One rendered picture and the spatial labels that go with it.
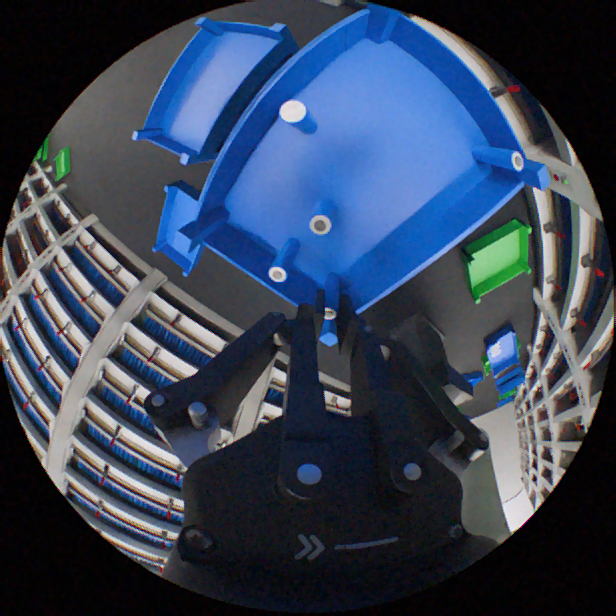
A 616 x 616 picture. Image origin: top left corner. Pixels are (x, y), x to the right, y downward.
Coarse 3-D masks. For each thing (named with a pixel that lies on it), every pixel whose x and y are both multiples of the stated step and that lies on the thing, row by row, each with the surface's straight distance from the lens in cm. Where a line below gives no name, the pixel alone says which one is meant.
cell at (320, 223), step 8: (320, 200) 19; (328, 200) 19; (320, 208) 16; (328, 208) 16; (312, 216) 14; (320, 216) 14; (328, 216) 14; (312, 224) 14; (320, 224) 14; (328, 224) 14; (312, 232) 15; (320, 232) 15; (328, 232) 14
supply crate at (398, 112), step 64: (320, 64) 22; (384, 64) 24; (448, 64) 23; (256, 128) 19; (320, 128) 20; (384, 128) 21; (448, 128) 23; (512, 128) 23; (256, 192) 22; (320, 192) 20; (384, 192) 20; (448, 192) 23; (512, 192) 22; (256, 256) 22; (320, 256) 23; (384, 256) 23
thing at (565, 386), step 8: (568, 376) 120; (560, 384) 136; (568, 384) 130; (552, 392) 156; (560, 392) 152; (568, 392) 156; (576, 392) 158; (552, 400) 171; (560, 400) 173; (576, 400) 159
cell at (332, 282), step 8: (328, 280) 22; (336, 280) 23; (328, 288) 21; (336, 288) 21; (328, 296) 20; (336, 296) 20; (328, 304) 19; (336, 304) 20; (328, 312) 19; (336, 312) 19
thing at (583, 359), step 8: (608, 304) 72; (608, 312) 73; (600, 320) 79; (608, 320) 74; (600, 328) 80; (608, 328) 77; (592, 336) 87; (600, 336) 81; (592, 344) 88; (600, 344) 88; (584, 352) 96; (584, 360) 97; (592, 368) 106; (600, 368) 110; (584, 376) 105
